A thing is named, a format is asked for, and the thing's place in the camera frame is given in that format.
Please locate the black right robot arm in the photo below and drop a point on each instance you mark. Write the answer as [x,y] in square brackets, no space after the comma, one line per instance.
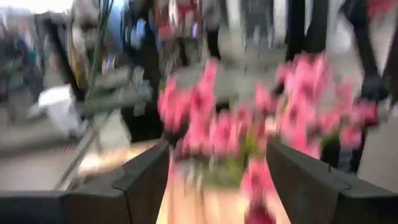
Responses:
[371,84]

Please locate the pink blossom spray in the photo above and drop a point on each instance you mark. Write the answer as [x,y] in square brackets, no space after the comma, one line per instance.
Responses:
[224,133]

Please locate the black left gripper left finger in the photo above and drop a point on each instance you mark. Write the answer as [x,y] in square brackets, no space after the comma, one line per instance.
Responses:
[93,202]

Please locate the black frame upright post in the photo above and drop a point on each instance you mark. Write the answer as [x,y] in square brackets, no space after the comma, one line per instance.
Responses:
[306,28]

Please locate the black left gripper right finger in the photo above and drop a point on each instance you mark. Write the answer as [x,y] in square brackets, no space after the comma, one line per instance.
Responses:
[326,199]

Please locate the white paper bag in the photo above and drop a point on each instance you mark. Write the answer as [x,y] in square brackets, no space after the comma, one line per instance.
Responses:
[60,109]

